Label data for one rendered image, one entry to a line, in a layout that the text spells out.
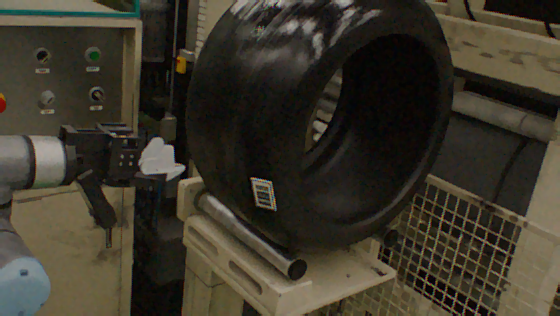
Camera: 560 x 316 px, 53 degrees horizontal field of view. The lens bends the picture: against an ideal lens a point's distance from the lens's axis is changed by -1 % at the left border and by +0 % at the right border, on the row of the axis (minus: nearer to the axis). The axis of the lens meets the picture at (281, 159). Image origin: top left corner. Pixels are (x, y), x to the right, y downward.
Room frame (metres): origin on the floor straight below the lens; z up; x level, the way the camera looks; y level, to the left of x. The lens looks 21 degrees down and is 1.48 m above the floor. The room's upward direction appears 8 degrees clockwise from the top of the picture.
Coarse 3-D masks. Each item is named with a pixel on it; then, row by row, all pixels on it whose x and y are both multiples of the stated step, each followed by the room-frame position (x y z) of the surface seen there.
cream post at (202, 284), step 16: (208, 0) 1.34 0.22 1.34; (224, 0) 1.30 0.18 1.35; (208, 16) 1.34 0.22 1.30; (208, 32) 1.34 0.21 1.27; (192, 176) 1.35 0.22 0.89; (192, 256) 1.33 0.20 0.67; (192, 272) 1.32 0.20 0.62; (208, 272) 1.27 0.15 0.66; (192, 288) 1.32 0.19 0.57; (208, 288) 1.26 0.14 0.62; (224, 288) 1.29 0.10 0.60; (192, 304) 1.31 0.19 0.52; (208, 304) 1.26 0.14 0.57; (224, 304) 1.30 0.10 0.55; (240, 304) 1.33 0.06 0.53
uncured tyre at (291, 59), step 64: (256, 0) 1.05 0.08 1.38; (320, 0) 0.98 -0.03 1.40; (384, 0) 1.02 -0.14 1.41; (256, 64) 0.92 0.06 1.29; (320, 64) 0.92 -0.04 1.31; (384, 64) 1.36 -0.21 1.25; (448, 64) 1.16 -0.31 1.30; (192, 128) 1.00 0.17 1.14; (256, 128) 0.88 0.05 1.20; (384, 128) 1.33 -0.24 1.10; (320, 192) 1.27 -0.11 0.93; (384, 192) 1.21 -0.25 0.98
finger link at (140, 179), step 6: (138, 174) 0.79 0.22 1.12; (144, 174) 0.80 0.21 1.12; (150, 174) 0.81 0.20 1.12; (156, 174) 0.81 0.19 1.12; (162, 174) 0.82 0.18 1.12; (120, 180) 0.78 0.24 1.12; (126, 180) 0.78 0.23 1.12; (132, 180) 0.78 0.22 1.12; (138, 180) 0.78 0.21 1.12; (144, 180) 0.79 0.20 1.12; (150, 180) 0.80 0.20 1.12; (156, 180) 0.80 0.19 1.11; (162, 180) 0.82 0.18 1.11; (132, 186) 0.78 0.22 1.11; (138, 186) 0.78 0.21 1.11; (144, 186) 0.79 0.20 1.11; (150, 186) 0.79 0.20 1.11
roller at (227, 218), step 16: (208, 192) 1.20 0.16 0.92; (208, 208) 1.15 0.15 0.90; (224, 208) 1.13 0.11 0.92; (224, 224) 1.10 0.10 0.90; (240, 224) 1.07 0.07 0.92; (256, 240) 1.02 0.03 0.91; (272, 256) 0.98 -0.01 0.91; (288, 256) 0.96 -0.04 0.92; (288, 272) 0.94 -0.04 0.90; (304, 272) 0.96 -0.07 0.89
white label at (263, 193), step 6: (252, 180) 0.88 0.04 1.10; (258, 180) 0.87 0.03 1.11; (264, 180) 0.87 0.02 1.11; (252, 186) 0.88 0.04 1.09; (258, 186) 0.88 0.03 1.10; (264, 186) 0.87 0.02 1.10; (270, 186) 0.87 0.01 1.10; (258, 192) 0.88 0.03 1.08; (264, 192) 0.88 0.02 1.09; (270, 192) 0.87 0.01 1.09; (258, 198) 0.89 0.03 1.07; (264, 198) 0.88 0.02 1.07; (270, 198) 0.87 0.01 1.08; (258, 204) 0.89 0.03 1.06; (264, 204) 0.88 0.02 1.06; (270, 204) 0.88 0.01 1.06
